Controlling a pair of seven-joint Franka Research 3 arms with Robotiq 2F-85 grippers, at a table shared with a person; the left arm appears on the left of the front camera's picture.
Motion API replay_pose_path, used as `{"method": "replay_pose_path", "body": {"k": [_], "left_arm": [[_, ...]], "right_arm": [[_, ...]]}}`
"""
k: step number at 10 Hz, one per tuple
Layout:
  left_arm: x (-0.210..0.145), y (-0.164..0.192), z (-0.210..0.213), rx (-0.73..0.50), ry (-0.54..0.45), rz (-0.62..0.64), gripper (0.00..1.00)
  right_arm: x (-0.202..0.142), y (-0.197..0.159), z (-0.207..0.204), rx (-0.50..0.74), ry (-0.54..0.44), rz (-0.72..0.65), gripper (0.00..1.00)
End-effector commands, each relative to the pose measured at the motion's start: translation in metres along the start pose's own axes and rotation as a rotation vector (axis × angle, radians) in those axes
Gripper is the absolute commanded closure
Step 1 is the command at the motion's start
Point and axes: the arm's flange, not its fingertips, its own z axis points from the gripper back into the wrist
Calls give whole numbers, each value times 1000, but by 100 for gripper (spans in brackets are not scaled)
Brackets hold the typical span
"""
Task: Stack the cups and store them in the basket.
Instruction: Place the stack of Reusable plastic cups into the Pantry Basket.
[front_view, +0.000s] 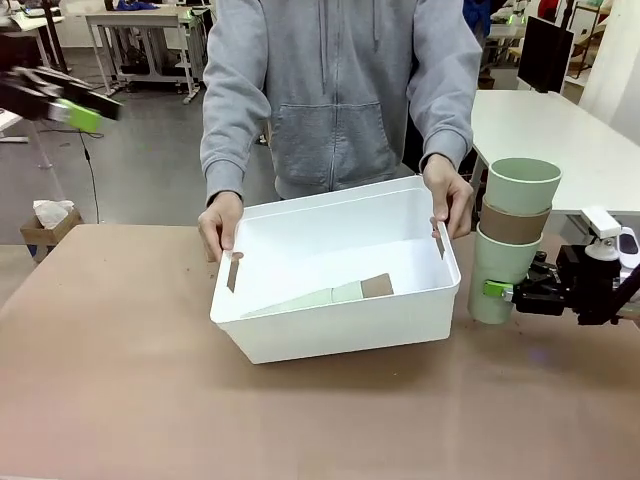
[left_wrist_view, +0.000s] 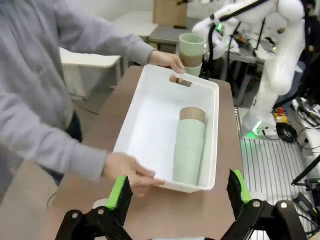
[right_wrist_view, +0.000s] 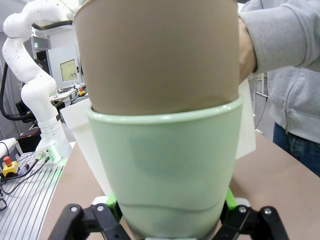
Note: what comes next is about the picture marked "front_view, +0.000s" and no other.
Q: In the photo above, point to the person's left hand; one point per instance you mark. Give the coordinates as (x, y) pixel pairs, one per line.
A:
(452, 200)

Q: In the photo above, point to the large white table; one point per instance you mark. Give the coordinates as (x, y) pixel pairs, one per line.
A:
(550, 130)

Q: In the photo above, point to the crumpled white paper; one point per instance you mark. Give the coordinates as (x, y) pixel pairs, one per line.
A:
(50, 212)

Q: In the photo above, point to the person in grey hoodie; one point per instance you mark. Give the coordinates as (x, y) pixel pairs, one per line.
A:
(330, 75)

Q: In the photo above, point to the cardboard box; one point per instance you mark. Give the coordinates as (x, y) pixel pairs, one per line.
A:
(37, 240)

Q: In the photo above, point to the brown paper cup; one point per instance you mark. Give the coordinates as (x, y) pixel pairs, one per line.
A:
(515, 224)

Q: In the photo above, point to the person's right forearm grey sleeve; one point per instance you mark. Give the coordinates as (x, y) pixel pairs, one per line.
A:
(230, 140)

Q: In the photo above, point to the blue jacket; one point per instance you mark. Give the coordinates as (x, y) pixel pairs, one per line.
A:
(477, 15)

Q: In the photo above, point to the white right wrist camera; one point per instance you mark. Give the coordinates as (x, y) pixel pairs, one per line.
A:
(602, 225)

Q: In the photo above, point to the black monitor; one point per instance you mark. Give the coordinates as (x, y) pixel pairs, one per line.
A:
(542, 50)

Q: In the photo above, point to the person's left forearm grey sleeve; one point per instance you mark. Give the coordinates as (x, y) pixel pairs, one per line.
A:
(442, 115)

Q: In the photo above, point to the grey metal workbench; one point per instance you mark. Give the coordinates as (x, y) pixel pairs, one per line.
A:
(140, 20)

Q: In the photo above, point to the black tripod pole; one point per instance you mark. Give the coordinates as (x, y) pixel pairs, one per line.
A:
(54, 35)

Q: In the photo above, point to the white background desk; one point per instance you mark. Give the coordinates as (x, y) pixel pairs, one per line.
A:
(25, 25)

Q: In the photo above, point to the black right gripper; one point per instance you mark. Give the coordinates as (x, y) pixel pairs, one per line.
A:
(570, 292)

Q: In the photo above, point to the small white table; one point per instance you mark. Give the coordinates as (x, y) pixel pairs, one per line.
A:
(42, 145)

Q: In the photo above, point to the white plastic basket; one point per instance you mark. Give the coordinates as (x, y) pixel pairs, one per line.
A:
(350, 325)

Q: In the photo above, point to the person's right hand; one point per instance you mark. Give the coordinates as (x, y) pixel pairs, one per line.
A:
(215, 230)

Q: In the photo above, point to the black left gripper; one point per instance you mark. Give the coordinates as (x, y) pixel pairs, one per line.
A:
(22, 95)

